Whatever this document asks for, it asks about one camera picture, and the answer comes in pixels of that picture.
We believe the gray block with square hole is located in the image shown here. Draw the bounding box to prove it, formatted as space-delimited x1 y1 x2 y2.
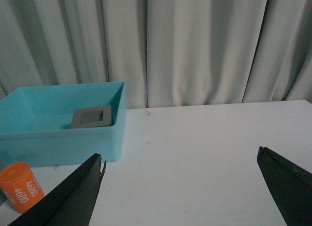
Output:
70 105 113 129

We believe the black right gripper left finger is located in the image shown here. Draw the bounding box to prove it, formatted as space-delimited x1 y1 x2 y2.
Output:
10 153 106 226

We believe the white curtain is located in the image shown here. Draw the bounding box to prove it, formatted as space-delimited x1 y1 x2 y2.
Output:
0 0 312 108

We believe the blue plastic box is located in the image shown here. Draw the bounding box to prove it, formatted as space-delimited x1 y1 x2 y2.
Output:
0 82 127 167

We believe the orange cylinder part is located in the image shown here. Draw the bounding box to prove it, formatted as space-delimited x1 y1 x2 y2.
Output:
0 163 45 214

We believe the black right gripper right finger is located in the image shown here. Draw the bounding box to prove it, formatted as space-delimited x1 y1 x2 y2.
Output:
257 147 312 226

